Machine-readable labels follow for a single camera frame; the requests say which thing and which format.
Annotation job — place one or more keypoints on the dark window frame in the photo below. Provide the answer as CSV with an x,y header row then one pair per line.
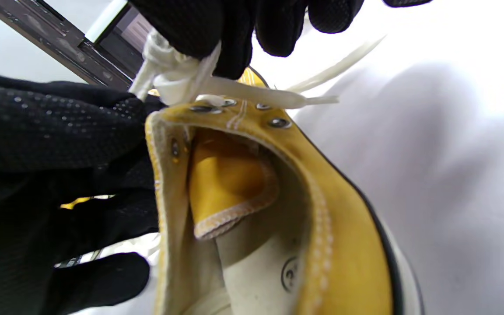
x,y
59,39

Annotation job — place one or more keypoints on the person's left hand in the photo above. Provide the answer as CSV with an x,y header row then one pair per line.
x,y
37,175

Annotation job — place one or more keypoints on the white shoe lace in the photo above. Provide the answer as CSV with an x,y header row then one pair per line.
x,y
177,83

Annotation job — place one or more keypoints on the person's right hand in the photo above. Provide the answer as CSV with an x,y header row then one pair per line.
x,y
217,22

